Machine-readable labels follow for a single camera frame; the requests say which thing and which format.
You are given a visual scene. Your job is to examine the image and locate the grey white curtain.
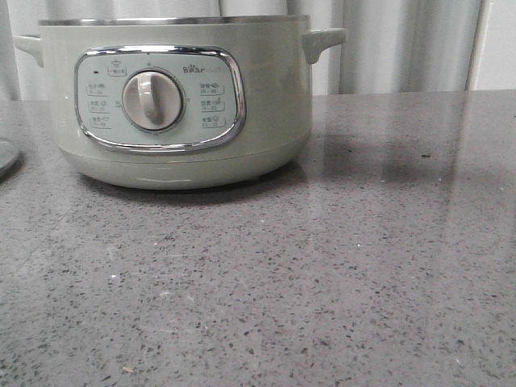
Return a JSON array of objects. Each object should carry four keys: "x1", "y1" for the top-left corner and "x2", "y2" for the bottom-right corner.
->
[{"x1": 0, "y1": 0, "x2": 516, "y2": 102}]

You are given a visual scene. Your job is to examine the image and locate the glass pot lid steel rim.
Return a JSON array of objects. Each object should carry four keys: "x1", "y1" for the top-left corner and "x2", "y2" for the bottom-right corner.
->
[{"x1": 0, "y1": 138, "x2": 20, "y2": 177}]

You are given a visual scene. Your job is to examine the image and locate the pale green electric cooking pot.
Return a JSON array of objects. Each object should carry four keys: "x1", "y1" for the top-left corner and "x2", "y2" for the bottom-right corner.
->
[{"x1": 13, "y1": 15, "x2": 347, "y2": 189}]

